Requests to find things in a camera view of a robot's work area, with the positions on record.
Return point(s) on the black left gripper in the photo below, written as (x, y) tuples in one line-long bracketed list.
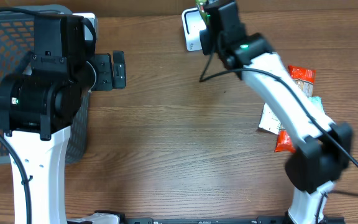
[(105, 72)]

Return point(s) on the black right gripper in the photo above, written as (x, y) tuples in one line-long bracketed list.
[(208, 42)]

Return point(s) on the green snack packet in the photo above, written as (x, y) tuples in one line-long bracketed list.
[(201, 5)]

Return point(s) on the white tube gold cap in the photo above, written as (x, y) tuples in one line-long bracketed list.
[(269, 122)]

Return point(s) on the spaghetti pack red ends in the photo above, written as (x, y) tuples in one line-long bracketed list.
[(305, 79)]

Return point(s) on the teal wipes packet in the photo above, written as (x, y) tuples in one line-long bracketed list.
[(317, 102)]

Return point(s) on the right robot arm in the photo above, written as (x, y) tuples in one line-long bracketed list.
[(322, 148)]

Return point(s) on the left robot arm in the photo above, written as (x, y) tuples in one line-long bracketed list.
[(37, 110)]

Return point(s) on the white barcode scanner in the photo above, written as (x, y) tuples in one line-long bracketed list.
[(192, 25)]

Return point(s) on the grey plastic shopping basket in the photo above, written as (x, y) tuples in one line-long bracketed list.
[(16, 40)]

